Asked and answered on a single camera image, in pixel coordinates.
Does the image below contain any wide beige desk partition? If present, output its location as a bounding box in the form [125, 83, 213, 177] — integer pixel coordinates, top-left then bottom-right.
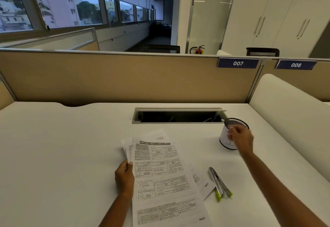
[0, 48, 264, 107]

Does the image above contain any blue number label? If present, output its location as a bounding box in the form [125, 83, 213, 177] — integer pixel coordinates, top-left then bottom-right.
[217, 57, 260, 69]
[275, 59, 318, 70]

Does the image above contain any person's left forearm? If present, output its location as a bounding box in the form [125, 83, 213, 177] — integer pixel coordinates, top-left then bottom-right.
[99, 192, 134, 227]

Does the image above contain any white curved desk divider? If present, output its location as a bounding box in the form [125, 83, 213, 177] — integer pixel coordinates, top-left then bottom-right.
[249, 73, 330, 183]

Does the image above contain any silver and green stapler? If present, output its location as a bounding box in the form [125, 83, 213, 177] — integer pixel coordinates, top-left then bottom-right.
[208, 167, 233, 202]

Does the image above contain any grey desk cable tray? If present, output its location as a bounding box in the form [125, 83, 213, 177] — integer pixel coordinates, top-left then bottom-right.
[132, 107, 227, 125]

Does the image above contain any black mesh pen cup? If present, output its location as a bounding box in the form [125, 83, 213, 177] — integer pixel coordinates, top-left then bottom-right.
[219, 118, 250, 151]

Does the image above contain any white printed paper sheet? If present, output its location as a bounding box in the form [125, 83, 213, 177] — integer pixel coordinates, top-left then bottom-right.
[121, 128, 171, 163]
[190, 167, 216, 201]

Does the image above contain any dark furniture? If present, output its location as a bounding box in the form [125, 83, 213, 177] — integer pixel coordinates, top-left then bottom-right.
[151, 22, 172, 38]

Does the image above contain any person's right forearm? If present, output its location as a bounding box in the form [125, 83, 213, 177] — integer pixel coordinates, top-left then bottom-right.
[238, 150, 329, 227]

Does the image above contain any frosted glass door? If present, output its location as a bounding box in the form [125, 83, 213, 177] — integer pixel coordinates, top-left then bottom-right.
[185, 0, 239, 54]

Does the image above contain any red fire extinguisher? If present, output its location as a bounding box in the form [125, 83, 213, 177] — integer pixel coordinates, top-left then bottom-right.
[190, 45, 206, 55]

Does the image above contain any beige partition with glass band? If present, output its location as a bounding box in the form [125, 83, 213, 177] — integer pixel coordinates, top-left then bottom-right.
[0, 27, 100, 52]

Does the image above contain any silver cabinet handle pair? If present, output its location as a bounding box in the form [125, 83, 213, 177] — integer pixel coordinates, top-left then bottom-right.
[296, 19, 310, 40]
[254, 16, 266, 38]

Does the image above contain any person's right hand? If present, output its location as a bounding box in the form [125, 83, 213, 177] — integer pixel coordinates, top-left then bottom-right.
[227, 125, 255, 158]

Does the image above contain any white cabinet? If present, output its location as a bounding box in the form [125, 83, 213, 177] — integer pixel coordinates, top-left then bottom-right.
[221, 0, 330, 59]

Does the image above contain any black office chair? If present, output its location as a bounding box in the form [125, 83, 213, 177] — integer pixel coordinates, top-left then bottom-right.
[143, 44, 180, 54]
[246, 47, 280, 57]

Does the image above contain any printed sheet with tables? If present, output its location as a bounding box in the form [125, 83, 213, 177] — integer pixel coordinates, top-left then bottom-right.
[131, 138, 212, 227]

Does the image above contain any person's left hand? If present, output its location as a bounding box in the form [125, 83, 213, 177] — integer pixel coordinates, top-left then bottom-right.
[115, 159, 135, 197]

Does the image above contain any row of windows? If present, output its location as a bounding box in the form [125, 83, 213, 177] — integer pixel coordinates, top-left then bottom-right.
[0, 0, 156, 33]

